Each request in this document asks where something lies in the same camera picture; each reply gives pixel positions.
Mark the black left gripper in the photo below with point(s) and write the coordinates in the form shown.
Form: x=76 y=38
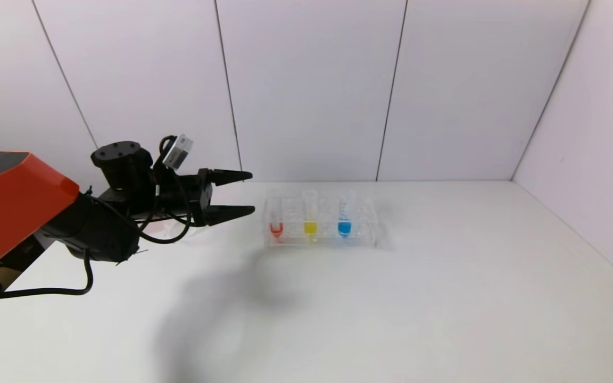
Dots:
x=201 y=197

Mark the test tube with red pigment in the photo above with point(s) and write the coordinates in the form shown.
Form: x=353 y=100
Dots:
x=276 y=227

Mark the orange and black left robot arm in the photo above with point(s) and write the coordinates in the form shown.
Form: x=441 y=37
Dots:
x=14 y=202

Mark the test tube with yellow pigment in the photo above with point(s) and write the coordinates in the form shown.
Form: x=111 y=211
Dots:
x=311 y=227

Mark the clear acrylic test tube rack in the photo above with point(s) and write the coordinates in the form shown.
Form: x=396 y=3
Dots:
x=325 y=240

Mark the test tube with blue pigment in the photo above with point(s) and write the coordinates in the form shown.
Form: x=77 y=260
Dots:
x=344 y=227

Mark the dark office chair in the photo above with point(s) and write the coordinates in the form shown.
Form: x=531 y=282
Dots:
x=3 y=266

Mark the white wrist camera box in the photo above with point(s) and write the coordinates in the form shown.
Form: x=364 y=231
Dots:
x=177 y=151

